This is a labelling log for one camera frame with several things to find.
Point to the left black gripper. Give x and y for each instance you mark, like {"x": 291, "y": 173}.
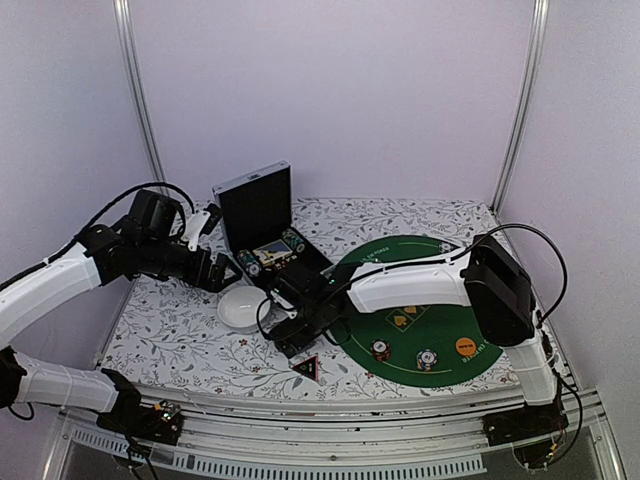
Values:
{"x": 199, "y": 279}

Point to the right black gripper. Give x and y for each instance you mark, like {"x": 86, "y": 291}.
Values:
{"x": 298, "y": 341}

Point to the black red chip stack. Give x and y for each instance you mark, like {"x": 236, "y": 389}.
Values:
{"x": 380, "y": 350}

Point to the orange big blind button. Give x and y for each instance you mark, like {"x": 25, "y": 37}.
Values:
{"x": 466, "y": 347}

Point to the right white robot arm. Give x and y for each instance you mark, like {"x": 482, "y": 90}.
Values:
{"x": 483, "y": 277}

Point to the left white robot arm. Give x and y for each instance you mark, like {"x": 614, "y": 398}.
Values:
{"x": 158, "y": 238}

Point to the left poker chip stack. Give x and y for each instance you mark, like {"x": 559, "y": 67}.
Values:
{"x": 249, "y": 262}

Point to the poker chip stack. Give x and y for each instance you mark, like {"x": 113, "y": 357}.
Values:
{"x": 295, "y": 242}
{"x": 249, "y": 262}

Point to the red black triangle card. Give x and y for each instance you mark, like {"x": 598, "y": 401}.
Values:
{"x": 308, "y": 368}

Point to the white ceramic bowl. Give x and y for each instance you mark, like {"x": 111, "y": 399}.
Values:
{"x": 242, "y": 308}

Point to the boxed playing card deck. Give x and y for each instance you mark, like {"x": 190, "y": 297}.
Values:
{"x": 271, "y": 253}

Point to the floral tablecloth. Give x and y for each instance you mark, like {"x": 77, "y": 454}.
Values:
{"x": 169, "y": 336}

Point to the right poker chip stack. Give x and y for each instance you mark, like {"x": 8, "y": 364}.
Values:
{"x": 295, "y": 242}

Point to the round green poker mat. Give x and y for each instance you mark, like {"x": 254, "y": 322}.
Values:
{"x": 410, "y": 329}

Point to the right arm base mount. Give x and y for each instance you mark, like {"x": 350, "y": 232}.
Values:
{"x": 539, "y": 431}

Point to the left aluminium frame post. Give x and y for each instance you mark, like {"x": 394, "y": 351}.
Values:
{"x": 125, "y": 31}

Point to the aluminium frame post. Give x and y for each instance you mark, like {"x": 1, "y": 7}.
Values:
{"x": 531, "y": 67}
{"x": 125, "y": 31}

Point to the right aluminium frame post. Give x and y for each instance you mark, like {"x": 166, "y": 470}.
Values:
{"x": 531, "y": 67}

